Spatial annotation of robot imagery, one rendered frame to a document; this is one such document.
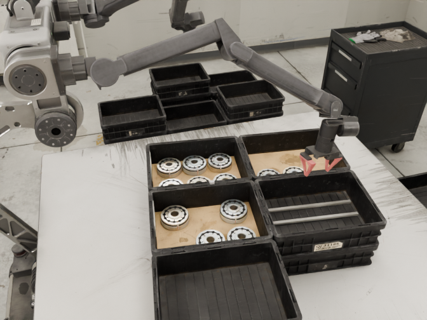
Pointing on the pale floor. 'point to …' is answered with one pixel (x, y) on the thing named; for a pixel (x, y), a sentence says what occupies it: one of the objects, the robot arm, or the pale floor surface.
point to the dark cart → (379, 82)
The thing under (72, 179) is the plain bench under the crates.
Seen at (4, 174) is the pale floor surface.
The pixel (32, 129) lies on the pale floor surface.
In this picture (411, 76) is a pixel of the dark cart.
